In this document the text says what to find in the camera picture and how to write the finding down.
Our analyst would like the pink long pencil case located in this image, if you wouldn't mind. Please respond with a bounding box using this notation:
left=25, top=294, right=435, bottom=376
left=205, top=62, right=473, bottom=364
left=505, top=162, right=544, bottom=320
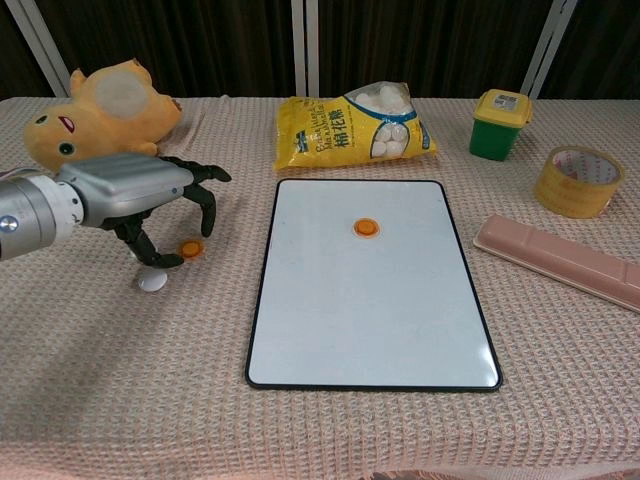
left=472, top=214, right=640, bottom=315

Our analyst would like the yellow plush toy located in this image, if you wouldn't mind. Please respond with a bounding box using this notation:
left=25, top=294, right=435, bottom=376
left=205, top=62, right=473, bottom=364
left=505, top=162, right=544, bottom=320
left=23, top=58, right=184, bottom=174

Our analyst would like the yellow packing tape roll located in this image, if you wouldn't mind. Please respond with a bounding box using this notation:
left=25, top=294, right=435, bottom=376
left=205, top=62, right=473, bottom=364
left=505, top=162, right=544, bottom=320
left=533, top=145, right=626, bottom=220

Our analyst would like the green mini bin yellow lid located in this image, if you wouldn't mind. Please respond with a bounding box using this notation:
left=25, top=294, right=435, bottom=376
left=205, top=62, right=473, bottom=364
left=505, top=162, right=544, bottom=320
left=468, top=88, right=534, bottom=162

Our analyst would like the beige waffle tablecloth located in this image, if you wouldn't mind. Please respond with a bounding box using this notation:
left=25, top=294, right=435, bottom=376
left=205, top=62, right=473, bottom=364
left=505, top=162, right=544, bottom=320
left=0, top=95, right=640, bottom=480

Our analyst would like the white round magnet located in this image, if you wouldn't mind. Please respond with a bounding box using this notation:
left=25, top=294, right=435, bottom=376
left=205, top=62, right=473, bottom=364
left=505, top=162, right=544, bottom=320
left=138, top=272, right=169, bottom=294

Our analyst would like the yellow marshmallow bag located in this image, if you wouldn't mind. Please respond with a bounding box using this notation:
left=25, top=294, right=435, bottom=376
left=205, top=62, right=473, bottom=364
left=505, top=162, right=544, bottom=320
left=272, top=81, right=439, bottom=172

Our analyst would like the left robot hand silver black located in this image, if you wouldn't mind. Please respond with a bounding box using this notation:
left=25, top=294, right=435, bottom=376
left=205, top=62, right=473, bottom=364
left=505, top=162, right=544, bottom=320
left=54, top=153, right=233, bottom=270

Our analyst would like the white magnetic board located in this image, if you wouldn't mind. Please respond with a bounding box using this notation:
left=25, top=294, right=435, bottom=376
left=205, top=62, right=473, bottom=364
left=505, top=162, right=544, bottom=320
left=244, top=178, right=504, bottom=392

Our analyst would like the white frame post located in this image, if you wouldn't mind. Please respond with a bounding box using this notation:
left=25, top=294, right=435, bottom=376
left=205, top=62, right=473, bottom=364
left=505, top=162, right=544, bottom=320
left=519, top=0, right=579, bottom=100
left=4, top=0, right=71, bottom=99
left=291, top=0, right=320, bottom=99

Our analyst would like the dark brown curtain panel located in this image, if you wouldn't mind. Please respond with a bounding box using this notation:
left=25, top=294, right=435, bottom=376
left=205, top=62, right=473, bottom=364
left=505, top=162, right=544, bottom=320
left=317, top=0, right=551, bottom=100
left=0, top=0, right=54, bottom=100
left=37, top=0, right=296, bottom=99
left=539, top=0, right=640, bottom=100

